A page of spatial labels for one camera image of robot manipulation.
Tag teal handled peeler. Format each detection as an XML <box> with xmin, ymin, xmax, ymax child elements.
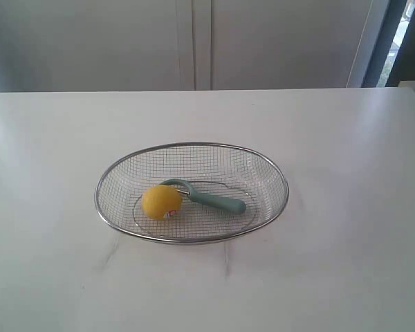
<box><xmin>161</xmin><ymin>178</ymin><xmax>247</xmax><ymax>214</ymax></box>

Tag yellow lemon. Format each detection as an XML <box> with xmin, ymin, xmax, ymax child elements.
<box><xmin>141</xmin><ymin>185</ymin><xmax>182</xmax><ymax>220</ymax></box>

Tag white cabinet doors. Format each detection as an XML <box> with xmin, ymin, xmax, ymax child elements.
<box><xmin>0</xmin><ymin>1</ymin><xmax>388</xmax><ymax>92</ymax></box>

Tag oval wire mesh basket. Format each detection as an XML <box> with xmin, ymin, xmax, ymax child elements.
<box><xmin>94</xmin><ymin>142</ymin><xmax>289</xmax><ymax>244</ymax></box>

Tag window frame with glass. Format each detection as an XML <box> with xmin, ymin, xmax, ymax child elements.
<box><xmin>362</xmin><ymin>1</ymin><xmax>415</xmax><ymax>88</ymax></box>

